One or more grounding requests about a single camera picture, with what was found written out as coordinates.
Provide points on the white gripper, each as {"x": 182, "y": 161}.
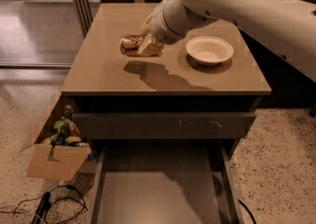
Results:
{"x": 157, "y": 28}

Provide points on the orange soda can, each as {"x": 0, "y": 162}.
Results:
{"x": 129, "y": 45}

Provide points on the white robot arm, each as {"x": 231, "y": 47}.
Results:
{"x": 285, "y": 27}

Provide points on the grey top drawer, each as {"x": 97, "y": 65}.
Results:
{"x": 163, "y": 125}

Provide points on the grey drawer cabinet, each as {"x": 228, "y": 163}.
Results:
{"x": 102, "y": 79}

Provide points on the open grey middle drawer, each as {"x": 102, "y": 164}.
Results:
{"x": 163, "y": 184}

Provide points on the white paper bowl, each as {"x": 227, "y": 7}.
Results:
{"x": 209, "y": 51}

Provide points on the green snack bag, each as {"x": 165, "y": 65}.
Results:
{"x": 62, "y": 128}

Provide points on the open cardboard box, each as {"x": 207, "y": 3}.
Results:
{"x": 55, "y": 162}

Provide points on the black handheld device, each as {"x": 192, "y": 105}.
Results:
{"x": 42, "y": 208}

